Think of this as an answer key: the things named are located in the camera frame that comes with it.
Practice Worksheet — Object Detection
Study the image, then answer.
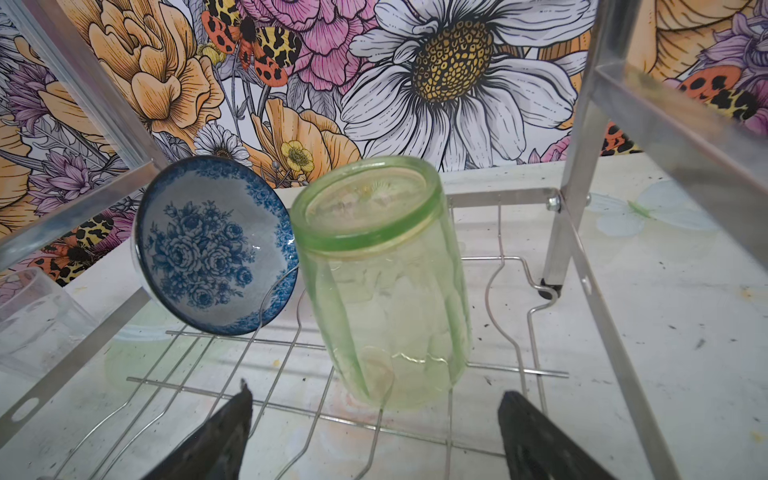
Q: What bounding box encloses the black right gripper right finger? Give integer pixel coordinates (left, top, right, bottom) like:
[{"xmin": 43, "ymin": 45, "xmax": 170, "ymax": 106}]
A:
[{"xmin": 497, "ymin": 391, "xmax": 613, "ymax": 479}]

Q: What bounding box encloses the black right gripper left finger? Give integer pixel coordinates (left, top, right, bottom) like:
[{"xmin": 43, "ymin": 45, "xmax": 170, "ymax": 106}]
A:
[{"xmin": 144, "ymin": 380, "xmax": 253, "ymax": 480}]

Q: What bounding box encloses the blue white ceramic bowl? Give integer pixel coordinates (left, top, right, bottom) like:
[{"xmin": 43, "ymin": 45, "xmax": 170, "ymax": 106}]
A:
[{"xmin": 130, "ymin": 156, "xmax": 298, "ymax": 336}]

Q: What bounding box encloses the clear plastic tumbler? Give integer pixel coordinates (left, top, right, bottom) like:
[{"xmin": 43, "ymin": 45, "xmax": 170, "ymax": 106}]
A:
[{"xmin": 1, "ymin": 268, "xmax": 100, "ymax": 380}]

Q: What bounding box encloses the green plastic tumbler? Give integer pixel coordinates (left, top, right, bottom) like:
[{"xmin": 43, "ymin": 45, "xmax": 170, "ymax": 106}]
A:
[{"xmin": 290, "ymin": 156, "xmax": 472, "ymax": 410}]

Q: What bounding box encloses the steel two-tier dish rack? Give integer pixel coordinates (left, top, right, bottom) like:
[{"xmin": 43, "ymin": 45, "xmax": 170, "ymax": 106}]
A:
[{"xmin": 1, "ymin": 1, "xmax": 767, "ymax": 479}]

